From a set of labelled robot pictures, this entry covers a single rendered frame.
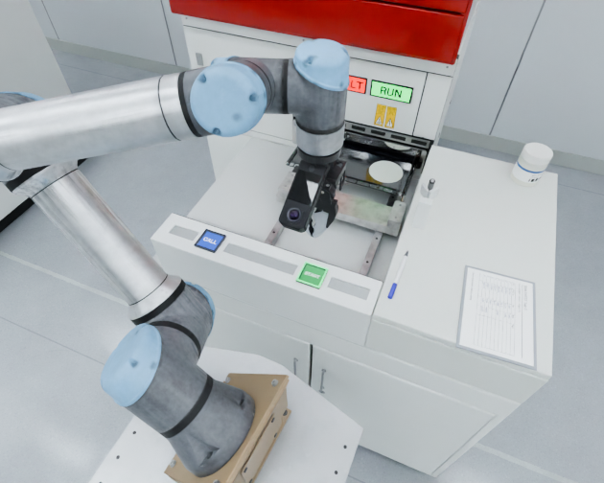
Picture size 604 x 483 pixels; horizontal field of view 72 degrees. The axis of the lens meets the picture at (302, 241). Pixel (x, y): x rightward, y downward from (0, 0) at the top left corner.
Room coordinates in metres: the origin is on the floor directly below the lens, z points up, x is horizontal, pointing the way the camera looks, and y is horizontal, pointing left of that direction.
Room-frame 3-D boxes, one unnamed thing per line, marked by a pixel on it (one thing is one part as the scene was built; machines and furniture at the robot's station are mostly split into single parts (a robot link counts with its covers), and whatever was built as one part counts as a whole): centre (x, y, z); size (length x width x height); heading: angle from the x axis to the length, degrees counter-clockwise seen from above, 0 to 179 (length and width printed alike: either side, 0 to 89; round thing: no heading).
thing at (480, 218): (0.66, -0.43, 0.89); 0.62 x 0.35 x 0.14; 157
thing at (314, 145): (0.55, -0.03, 1.33); 0.08 x 0.08 x 0.05
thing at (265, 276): (0.59, 0.09, 0.89); 0.55 x 0.09 x 0.14; 67
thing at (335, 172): (0.56, -0.03, 1.25); 0.09 x 0.08 x 0.12; 157
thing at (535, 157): (0.86, -0.60, 1.01); 0.07 x 0.07 x 0.10
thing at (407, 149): (1.10, -0.17, 0.89); 0.44 x 0.02 x 0.10; 67
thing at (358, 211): (0.85, -0.11, 0.87); 0.36 x 0.08 x 0.03; 67
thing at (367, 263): (0.78, -0.22, 0.84); 0.50 x 0.02 x 0.03; 157
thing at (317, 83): (0.55, -0.02, 1.41); 0.09 x 0.08 x 0.11; 87
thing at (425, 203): (0.70, -0.29, 1.03); 0.06 x 0.04 x 0.13; 157
